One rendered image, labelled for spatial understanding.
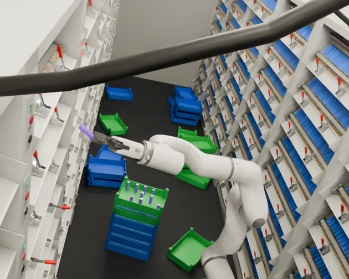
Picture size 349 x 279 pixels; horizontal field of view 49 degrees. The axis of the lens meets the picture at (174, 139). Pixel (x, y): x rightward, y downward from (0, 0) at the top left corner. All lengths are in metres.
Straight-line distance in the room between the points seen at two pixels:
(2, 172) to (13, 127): 0.11
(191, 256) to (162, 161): 1.57
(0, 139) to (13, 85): 0.28
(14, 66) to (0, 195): 0.25
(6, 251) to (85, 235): 1.87
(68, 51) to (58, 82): 0.93
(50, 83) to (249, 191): 1.14
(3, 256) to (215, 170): 0.78
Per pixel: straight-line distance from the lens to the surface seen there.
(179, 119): 4.35
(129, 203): 2.41
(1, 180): 0.80
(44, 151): 1.22
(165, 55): 0.46
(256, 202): 1.53
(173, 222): 3.03
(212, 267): 1.81
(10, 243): 0.93
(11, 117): 0.73
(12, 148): 0.77
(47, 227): 1.52
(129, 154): 1.27
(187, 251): 2.85
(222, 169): 1.42
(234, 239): 1.68
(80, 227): 2.83
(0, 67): 0.66
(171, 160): 1.34
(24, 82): 0.50
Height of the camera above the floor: 2.00
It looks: 30 degrees down
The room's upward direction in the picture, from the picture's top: 16 degrees clockwise
